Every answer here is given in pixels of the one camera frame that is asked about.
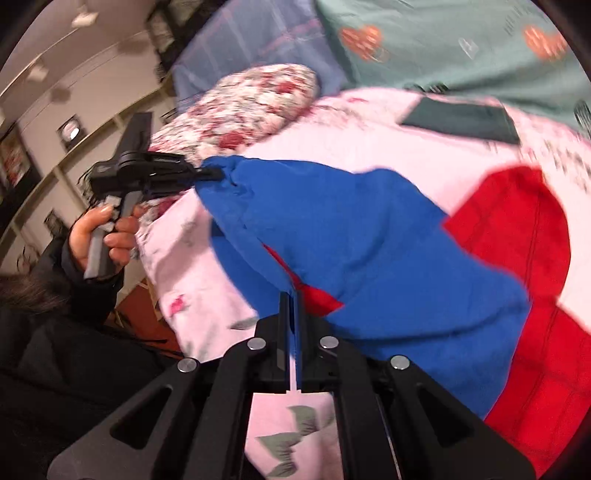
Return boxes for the person's left hand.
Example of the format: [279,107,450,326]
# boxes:
[69,204,145,278]

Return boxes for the red garment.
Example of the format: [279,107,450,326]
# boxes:
[263,166,591,478]

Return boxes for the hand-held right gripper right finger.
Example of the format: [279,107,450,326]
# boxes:
[293,291,536,480]

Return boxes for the blue pants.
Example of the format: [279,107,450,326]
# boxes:
[196,155,532,421]

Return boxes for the dark green folded cloth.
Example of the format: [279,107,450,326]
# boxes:
[399,98,522,146]

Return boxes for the person's dark jacket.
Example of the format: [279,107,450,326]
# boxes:
[0,272,185,480]

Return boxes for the person's left forearm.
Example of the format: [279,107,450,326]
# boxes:
[28,231,125,333]

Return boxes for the red floral pillow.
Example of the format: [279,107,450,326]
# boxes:
[150,64,321,160]

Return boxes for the green printed quilt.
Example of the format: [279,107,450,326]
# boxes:
[314,0,591,134]

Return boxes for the blue plaid blanket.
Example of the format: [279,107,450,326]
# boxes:
[172,0,352,114]

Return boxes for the pink floral bed sheet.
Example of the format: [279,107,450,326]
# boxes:
[139,88,591,480]

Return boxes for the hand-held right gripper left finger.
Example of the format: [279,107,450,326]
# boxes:
[47,291,293,480]

